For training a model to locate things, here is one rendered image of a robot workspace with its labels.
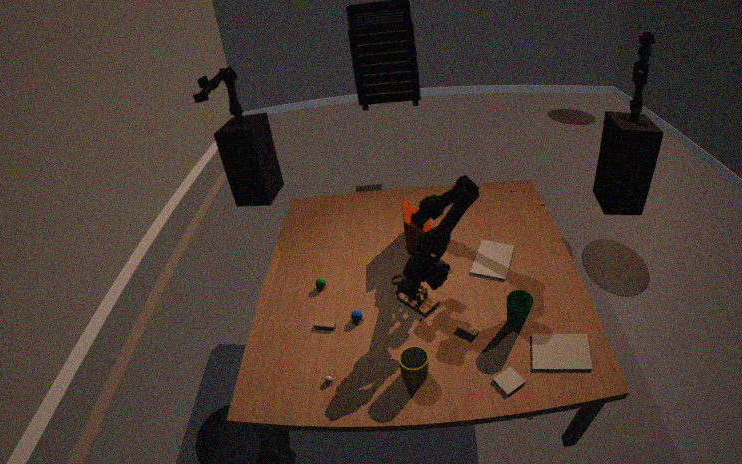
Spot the yellow mug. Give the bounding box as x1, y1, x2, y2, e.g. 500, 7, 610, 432
398, 346, 429, 385

